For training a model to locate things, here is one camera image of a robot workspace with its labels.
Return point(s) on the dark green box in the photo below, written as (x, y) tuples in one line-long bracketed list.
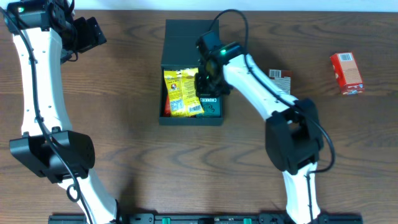
[(180, 52)]

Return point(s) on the teal Chunkies cookie box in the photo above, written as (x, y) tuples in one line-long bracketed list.
[(211, 106)]

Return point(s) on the black mounting rail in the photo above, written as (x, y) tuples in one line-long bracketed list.
[(263, 218)]

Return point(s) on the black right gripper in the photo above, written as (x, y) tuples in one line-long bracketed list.
[(208, 88)]

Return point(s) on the red orange snack box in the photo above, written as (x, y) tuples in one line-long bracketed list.
[(347, 73)]

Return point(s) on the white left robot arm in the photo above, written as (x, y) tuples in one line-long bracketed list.
[(46, 35)]

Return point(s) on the brown Pocky box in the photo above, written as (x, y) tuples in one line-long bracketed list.
[(282, 78)]

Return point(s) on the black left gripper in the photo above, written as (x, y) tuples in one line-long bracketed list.
[(94, 34)]

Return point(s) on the yellow snack bag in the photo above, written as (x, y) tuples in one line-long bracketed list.
[(182, 93)]

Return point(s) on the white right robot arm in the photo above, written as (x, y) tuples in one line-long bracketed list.
[(293, 141)]

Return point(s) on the red snack bag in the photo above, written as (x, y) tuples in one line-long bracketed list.
[(167, 110)]

